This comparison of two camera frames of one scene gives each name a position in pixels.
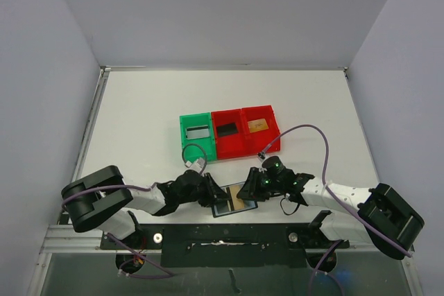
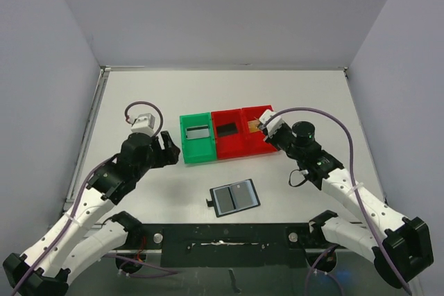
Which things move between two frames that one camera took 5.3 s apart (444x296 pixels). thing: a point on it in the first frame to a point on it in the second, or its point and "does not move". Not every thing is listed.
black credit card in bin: x=227 y=129 does not move
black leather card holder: x=234 y=204 does not move
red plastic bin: x=260 y=128 does not move
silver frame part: x=201 y=132 does not move
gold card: x=238 y=204 to x=253 y=126
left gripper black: x=218 y=193 to x=171 y=151
